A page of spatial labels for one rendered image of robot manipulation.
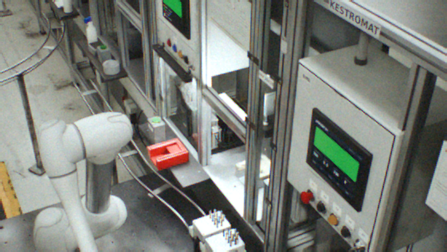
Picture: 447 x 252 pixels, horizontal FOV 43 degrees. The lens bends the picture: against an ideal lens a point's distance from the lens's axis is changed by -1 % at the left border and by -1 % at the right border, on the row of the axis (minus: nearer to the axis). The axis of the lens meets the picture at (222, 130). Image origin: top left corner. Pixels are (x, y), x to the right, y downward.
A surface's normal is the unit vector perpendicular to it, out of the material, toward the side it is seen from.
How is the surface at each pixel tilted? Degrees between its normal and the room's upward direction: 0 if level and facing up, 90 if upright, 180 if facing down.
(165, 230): 0
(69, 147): 64
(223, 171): 0
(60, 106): 0
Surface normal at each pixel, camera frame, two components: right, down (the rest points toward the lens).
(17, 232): 0.01, -0.81
